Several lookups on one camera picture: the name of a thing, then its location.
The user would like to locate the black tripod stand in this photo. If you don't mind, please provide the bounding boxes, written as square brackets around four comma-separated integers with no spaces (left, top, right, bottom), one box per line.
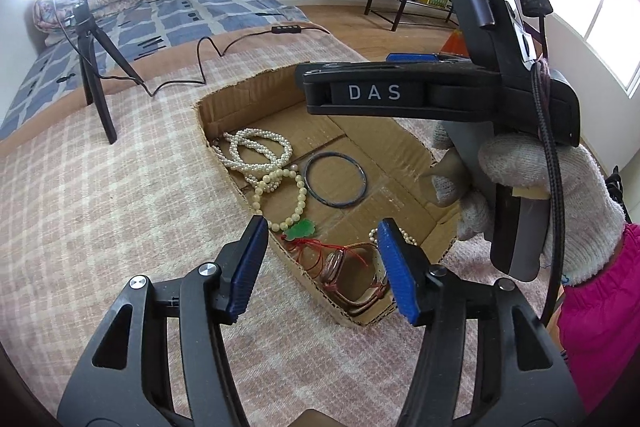
[62,2,153,146]

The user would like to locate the cardboard box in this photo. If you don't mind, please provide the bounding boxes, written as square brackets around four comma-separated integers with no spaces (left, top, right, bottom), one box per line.
[192,62,463,328]

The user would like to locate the person's right hand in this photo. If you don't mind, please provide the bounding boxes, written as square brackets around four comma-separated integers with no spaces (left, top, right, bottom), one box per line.
[431,122,628,288]

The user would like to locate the cream small bead necklace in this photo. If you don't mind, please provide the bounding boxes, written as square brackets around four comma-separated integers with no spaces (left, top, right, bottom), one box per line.
[251,177,307,232]

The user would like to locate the green pendant with red cord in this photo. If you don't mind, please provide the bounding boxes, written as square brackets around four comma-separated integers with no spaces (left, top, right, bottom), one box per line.
[281,218,351,280]

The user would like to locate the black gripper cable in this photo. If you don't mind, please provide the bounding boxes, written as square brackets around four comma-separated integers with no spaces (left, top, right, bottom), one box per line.
[447,0,568,325]

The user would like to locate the white pearl necklace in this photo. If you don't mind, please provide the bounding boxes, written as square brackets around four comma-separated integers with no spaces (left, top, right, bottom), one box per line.
[210,128,293,182]

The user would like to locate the blue patterned bed sheet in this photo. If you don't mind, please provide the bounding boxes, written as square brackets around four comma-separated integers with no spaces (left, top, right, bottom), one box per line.
[0,0,307,142]

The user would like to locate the dark metal bangle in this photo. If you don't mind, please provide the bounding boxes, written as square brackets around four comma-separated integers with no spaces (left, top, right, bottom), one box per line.
[303,152,367,208]

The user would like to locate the orange plastic object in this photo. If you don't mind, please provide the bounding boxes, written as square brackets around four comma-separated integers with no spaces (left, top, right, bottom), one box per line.
[440,29,471,58]

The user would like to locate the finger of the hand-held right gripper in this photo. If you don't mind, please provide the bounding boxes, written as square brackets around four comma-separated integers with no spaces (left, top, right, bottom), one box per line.
[386,53,471,64]
[295,61,503,122]

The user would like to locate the person's right forearm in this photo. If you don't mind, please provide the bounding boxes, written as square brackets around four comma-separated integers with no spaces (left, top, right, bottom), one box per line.
[557,223,640,418]

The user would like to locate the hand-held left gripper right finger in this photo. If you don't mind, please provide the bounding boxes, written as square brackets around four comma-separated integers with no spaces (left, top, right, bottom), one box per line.
[377,218,588,427]

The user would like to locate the cream large bead bracelet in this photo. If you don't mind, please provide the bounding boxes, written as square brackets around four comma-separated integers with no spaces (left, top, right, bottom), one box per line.
[255,169,301,195]

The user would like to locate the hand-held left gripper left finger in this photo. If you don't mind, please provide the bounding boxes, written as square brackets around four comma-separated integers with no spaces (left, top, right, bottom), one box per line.
[56,215,271,427]

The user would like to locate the small white pearl bracelet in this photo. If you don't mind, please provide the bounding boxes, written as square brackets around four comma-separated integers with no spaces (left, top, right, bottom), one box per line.
[368,227,418,247]

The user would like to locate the brown strap wristwatch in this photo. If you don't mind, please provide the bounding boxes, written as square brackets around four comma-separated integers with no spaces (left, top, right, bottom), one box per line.
[320,242,391,308]

